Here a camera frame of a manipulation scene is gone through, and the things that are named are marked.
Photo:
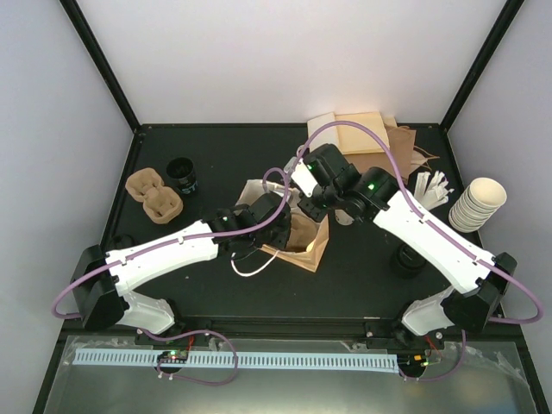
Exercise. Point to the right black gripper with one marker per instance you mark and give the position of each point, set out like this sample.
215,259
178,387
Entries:
316,213

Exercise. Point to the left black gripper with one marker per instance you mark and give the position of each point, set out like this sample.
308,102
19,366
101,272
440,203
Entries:
280,241

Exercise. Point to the orange paper bag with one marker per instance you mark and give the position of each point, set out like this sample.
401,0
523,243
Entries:
308,260
348,139

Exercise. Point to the black printed paper cup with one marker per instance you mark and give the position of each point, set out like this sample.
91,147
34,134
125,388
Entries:
181,172

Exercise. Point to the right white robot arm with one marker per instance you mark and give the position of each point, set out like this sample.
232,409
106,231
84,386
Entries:
328,182

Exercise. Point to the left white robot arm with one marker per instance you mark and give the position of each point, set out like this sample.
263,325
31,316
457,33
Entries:
106,293

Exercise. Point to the white paper cup stack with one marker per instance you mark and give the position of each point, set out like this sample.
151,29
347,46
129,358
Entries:
343,218

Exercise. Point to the brown kraft paper bag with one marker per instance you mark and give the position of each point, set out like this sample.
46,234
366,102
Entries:
408,156

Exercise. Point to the right black lid stack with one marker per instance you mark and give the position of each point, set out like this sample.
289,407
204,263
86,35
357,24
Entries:
406,262

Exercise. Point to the black lid stack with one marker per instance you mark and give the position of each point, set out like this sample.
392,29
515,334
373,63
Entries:
119,242
406,262

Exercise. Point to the brown pulp cup carrier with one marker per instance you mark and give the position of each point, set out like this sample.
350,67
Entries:
160,203

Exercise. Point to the left black lid stack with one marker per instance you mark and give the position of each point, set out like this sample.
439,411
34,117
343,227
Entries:
119,242

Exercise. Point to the small circuit board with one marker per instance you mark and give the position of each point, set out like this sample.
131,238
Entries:
173,356

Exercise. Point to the tilted paper cup stack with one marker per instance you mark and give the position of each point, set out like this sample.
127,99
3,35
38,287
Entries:
475,206

